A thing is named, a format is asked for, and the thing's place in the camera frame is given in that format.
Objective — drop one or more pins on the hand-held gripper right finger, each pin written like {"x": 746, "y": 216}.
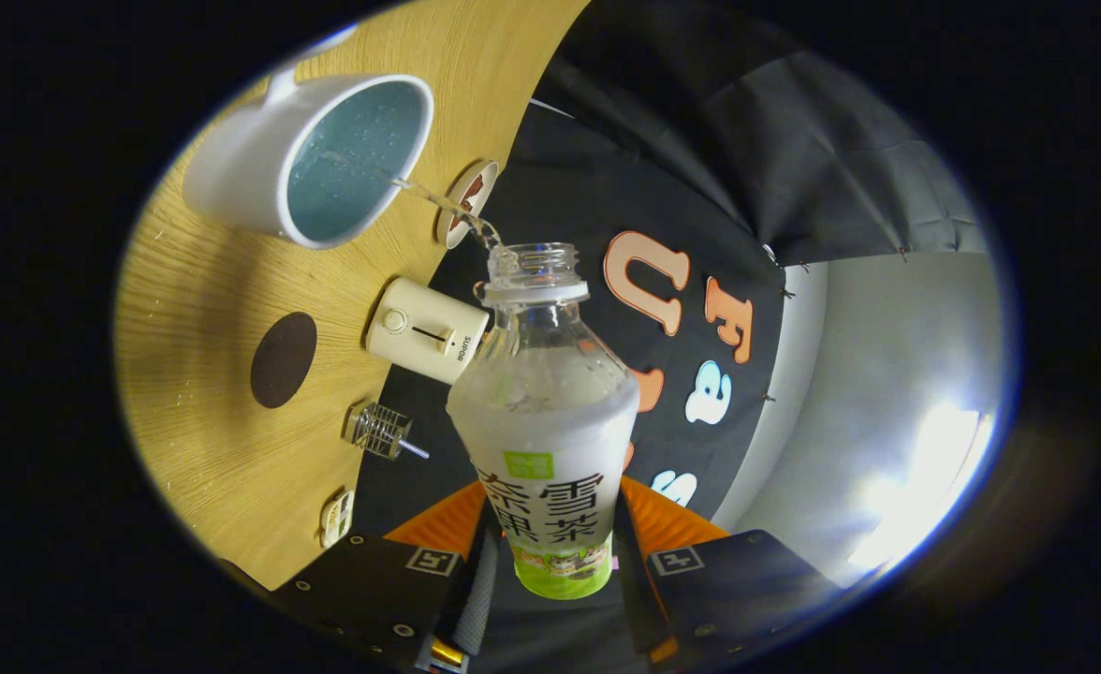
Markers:
{"x": 738, "y": 590}

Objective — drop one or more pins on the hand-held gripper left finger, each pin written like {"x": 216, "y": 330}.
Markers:
{"x": 382, "y": 590}

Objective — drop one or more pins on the clear juice bottle white label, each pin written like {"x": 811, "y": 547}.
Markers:
{"x": 550, "y": 440}

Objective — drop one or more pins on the dark brown round coaster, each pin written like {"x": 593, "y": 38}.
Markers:
{"x": 284, "y": 360}

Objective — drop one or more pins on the white divided dish with beans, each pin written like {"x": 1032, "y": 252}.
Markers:
{"x": 335, "y": 520}

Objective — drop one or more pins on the cream white toaster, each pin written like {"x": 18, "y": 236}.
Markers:
{"x": 419, "y": 328}

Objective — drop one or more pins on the wooden table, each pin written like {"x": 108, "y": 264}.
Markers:
{"x": 204, "y": 281}

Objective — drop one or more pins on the red-brown food piece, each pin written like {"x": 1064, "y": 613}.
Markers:
{"x": 462, "y": 220}
{"x": 476, "y": 190}

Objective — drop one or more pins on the small round white dish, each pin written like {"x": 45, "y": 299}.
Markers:
{"x": 490, "y": 173}

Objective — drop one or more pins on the black backdrop cloth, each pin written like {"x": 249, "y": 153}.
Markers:
{"x": 794, "y": 140}

